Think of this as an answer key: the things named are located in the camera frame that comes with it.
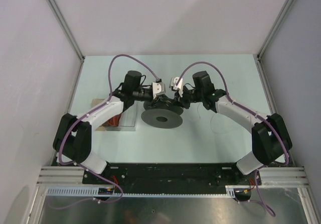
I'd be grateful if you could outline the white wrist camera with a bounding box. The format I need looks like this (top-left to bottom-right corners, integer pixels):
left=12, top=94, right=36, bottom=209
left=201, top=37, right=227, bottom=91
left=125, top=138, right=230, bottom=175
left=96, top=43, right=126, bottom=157
left=170, top=77, right=184, bottom=97
left=151, top=82, right=166, bottom=99

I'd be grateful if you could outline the aluminium front rail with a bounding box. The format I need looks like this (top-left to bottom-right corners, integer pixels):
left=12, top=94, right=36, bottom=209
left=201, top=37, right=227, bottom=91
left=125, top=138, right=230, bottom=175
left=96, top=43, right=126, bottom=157
left=36, top=166, right=309, bottom=188

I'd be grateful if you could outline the white thin cable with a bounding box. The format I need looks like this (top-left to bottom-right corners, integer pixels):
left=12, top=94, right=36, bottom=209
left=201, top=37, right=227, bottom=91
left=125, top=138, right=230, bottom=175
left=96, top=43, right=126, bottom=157
left=188, top=102, right=241, bottom=135

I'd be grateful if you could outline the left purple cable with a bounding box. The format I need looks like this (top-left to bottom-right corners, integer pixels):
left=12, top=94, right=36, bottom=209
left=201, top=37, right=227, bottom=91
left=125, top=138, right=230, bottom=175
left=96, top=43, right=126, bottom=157
left=57, top=54, right=161, bottom=165

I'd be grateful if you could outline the right aluminium frame post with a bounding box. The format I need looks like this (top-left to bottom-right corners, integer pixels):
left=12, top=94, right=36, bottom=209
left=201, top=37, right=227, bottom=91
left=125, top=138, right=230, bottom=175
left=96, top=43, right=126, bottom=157
left=257, top=0, right=296, bottom=59

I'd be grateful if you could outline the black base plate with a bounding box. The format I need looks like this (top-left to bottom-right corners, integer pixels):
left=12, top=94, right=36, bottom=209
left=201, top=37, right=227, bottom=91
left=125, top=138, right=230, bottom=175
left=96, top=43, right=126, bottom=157
left=82, top=163, right=261, bottom=195

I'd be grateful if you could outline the orange thin cable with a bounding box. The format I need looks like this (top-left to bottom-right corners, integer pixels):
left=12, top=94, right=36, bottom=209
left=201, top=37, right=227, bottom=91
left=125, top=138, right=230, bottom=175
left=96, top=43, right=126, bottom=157
left=105, top=116, right=122, bottom=129

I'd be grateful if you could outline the clear compartment tray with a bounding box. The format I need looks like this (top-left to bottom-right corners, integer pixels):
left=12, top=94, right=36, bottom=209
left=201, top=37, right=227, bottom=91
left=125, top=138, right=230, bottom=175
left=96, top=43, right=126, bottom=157
left=88, top=96, right=137, bottom=131

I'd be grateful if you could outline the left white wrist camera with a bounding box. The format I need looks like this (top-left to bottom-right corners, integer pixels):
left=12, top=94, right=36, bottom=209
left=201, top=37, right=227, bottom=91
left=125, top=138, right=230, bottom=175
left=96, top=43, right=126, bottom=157
left=151, top=82, right=166, bottom=99

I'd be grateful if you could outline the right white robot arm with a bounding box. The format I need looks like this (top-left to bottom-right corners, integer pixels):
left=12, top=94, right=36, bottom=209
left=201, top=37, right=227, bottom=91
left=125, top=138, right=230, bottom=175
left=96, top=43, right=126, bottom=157
left=170, top=71, right=292, bottom=184

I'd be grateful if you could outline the black cable spool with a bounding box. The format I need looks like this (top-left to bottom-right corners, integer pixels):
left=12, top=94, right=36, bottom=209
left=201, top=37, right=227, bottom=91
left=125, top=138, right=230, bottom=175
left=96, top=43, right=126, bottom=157
left=141, top=102, right=183, bottom=129

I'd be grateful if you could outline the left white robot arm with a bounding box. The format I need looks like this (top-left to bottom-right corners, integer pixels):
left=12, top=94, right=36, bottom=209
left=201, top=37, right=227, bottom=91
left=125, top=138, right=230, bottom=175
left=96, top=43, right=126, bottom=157
left=53, top=70, right=166, bottom=184

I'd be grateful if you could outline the aluminium frame post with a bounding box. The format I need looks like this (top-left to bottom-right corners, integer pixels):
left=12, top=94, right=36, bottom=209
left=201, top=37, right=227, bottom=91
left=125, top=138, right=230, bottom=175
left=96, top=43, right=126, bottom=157
left=46, top=0, right=85, bottom=61
left=257, top=0, right=296, bottom=59

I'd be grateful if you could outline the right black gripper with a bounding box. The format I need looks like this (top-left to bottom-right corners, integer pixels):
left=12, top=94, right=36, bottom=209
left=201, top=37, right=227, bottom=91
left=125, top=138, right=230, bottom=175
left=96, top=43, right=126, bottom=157
left=171, top=85, right=204, bottom=109

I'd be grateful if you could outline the grey slotted cable duct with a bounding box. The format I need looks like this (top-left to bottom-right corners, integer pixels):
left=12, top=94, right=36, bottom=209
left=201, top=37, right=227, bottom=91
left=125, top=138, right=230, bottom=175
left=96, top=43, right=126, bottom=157
left=45, top=186, right=238, bottom=198

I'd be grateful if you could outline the left aluminium frame post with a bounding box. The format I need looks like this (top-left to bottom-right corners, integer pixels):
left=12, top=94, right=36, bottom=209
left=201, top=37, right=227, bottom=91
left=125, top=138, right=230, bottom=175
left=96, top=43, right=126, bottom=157
left=46, top=0, right=85, bottom=61

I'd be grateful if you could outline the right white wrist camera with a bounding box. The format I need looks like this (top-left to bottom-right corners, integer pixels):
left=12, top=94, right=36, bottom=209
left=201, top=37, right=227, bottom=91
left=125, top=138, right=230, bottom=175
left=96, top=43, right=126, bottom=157
left=170, top=77, right=184, bottom=97

